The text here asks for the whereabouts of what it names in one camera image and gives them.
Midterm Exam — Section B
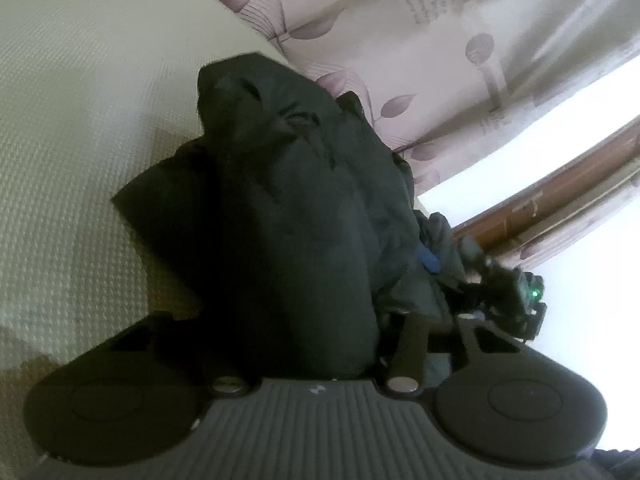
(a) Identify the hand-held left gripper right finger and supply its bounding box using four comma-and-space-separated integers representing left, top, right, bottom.
385, 310, 528, 397

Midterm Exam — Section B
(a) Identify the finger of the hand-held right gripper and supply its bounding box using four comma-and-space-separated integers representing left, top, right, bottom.
419, 244, 443, 276

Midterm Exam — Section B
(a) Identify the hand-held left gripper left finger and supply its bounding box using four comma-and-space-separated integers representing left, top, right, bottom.
104, 310, 252, 399

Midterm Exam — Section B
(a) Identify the black jacket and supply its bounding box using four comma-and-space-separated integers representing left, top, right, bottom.
110, 51, 468, 382

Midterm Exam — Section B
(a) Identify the person's dark clothing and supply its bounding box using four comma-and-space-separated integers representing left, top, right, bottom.
589, 446, 640, 480

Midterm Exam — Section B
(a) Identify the cream curtain with purple leaves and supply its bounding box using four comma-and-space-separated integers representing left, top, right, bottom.
162, 0, 640, 261

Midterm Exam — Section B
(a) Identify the cream textured mattress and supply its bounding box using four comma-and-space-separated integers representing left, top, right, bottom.
0, 0, 301, 411

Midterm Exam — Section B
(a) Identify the brown wooden window frame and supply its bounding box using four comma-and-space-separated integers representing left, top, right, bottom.
450, 115, 640, 261

